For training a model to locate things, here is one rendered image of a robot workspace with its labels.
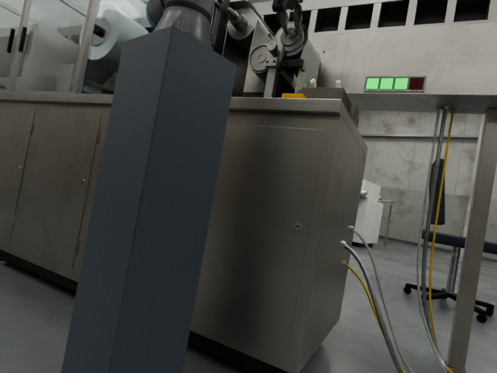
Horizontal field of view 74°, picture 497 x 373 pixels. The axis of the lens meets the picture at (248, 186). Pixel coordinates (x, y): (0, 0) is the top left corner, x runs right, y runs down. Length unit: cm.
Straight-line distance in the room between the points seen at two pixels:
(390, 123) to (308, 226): 1066
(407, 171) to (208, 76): 1043
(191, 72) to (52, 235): 118
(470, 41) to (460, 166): 920
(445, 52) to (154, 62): 128
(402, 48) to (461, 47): 23
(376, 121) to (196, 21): 1103
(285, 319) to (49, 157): 131
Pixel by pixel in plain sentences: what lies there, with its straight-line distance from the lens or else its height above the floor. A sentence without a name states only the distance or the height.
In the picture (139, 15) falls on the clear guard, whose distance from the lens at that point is 218.
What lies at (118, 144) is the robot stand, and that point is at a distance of 80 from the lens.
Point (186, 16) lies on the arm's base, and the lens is 85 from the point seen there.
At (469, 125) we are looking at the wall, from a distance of 1109.
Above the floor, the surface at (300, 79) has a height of 109.
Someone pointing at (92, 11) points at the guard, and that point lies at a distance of 195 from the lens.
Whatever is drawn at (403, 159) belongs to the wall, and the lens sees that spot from 1116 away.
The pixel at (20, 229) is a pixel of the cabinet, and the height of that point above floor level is 23.
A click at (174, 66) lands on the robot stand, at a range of 74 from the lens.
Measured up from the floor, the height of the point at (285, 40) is 123.
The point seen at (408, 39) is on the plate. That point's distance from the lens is 174.
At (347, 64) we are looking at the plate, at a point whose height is 128.
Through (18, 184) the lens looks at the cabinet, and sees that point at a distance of 199.
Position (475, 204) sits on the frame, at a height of 72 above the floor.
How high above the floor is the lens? 58
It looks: 2 degrees up
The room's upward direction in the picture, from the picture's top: 10 degrees clockwise
